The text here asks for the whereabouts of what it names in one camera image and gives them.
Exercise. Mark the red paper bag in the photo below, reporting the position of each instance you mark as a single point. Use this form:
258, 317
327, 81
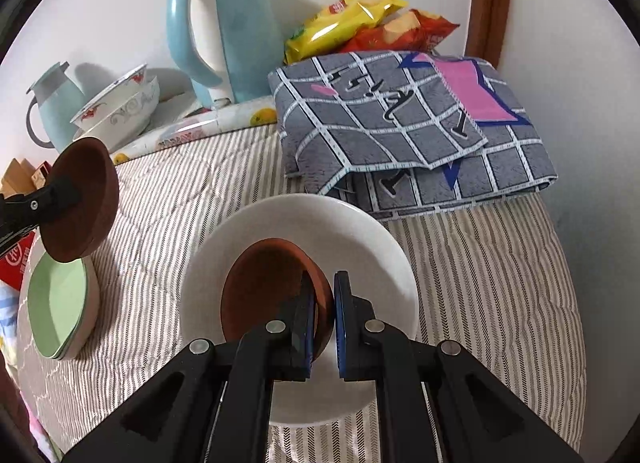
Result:
12, 265

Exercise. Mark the light blue electric kettle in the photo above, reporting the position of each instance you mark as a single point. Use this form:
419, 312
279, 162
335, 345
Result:
250, 43

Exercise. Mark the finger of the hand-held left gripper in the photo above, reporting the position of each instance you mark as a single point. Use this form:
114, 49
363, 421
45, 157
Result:
55, 198

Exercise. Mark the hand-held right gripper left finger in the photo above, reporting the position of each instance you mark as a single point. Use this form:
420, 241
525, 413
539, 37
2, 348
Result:
306, 338

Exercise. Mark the pink square plate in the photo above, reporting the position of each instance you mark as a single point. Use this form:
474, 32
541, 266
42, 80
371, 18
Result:
89, 315

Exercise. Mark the red chip bag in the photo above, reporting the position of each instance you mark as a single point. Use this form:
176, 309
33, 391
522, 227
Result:
400, 32

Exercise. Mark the rolled fruit print mat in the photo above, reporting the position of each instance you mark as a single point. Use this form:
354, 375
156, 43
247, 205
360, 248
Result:
225, 120

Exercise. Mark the pale blue printed cloth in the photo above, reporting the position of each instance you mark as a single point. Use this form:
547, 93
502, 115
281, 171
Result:
7, 323

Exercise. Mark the fish patterned ceramic bowl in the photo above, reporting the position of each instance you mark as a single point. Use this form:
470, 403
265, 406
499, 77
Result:
112, 110

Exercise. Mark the striped quilted table cover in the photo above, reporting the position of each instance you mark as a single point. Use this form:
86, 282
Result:
475, 293

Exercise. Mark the large white ceramic bowl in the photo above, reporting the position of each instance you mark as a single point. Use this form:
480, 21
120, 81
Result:
150, 98

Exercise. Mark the small brown bowl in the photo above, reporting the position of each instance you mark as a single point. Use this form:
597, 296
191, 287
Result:
95, 213
260, 283

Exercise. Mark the yellow chip bag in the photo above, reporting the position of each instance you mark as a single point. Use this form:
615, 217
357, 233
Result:
340, 23

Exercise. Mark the brown wooden door frame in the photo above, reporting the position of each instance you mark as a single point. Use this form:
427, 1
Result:
487, 3

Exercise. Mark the green square plate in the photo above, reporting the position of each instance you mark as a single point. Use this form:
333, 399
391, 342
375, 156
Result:
50, 303

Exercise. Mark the light blue thermos jug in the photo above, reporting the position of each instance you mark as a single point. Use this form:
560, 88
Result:
55, 113

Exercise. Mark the grey checked folded cloth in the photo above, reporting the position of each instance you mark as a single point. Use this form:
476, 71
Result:
400, 108

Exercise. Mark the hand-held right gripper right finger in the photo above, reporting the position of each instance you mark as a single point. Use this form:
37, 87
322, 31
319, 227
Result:
342, 325

